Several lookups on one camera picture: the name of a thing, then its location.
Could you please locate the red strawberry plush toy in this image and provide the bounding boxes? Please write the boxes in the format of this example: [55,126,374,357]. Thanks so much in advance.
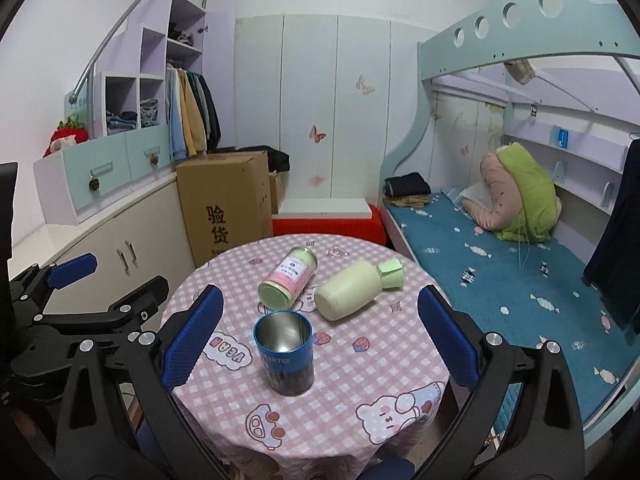
[43,113,89,157]

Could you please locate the grey metal stair handrail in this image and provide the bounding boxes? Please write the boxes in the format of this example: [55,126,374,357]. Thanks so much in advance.
[68,0,215,104]

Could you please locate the cream low cabinet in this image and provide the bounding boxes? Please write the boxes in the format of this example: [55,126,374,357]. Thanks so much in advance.
[9,174,195,314]

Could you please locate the lilac stair shelf unit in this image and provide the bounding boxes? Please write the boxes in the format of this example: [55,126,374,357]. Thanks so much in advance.
[87,0,235,148]

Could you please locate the folded dark clothes stack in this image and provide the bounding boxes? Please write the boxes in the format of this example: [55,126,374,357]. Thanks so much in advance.
[383,172,432,207]

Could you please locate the hanging clothes row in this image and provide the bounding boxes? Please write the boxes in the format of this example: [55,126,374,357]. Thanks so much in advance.
[165,63,221,162]

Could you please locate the small blue box on shelf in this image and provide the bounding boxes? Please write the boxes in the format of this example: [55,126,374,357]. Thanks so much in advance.
[550,126,570,150]

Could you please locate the teal patterned bed sheet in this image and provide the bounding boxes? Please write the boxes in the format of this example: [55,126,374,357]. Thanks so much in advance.
[387,194,639,422]

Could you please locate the red storage box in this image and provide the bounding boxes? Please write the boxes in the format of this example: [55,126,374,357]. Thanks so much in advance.
[272,205,387,245]

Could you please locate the pink checkered tablecloth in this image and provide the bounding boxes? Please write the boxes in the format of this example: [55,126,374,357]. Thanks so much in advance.
[166,235,449,462]

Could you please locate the blue black metal tin cup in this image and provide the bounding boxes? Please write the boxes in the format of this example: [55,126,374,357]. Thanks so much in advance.
[253,311,314,396]

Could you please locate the teal bunk bed frame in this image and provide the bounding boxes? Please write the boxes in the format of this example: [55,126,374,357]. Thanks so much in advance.
[381,0,639,445]

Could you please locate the white wardrobe with butterflies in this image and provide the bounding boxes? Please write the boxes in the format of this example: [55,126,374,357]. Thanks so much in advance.
[234,14,434,204]

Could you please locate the green pink rolled quilt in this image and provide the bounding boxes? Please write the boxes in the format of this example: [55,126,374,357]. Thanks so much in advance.
[459,142,562,244]

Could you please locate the pink green labelled can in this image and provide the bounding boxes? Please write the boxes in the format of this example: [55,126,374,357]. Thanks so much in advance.
[257,246,318,311]

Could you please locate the brown cardboard box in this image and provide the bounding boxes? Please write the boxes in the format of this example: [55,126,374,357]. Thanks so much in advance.
[176,152,272,266]

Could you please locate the white pillow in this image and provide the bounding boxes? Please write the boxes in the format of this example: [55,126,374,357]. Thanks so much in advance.
[460,181,494,216]

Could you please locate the white board on red box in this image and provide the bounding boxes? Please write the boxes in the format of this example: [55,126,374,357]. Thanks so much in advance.
[274,198,372,220]

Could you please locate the pale green bottle-shaped cup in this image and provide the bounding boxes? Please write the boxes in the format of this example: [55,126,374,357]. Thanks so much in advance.
[314,258,405,322]

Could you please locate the black clothes behind box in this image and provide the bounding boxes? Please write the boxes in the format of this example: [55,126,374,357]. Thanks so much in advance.
[215,145,291,172]

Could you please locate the teal drawer cabinet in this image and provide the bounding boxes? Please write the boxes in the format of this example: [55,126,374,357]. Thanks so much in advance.
[34,125,171,226]

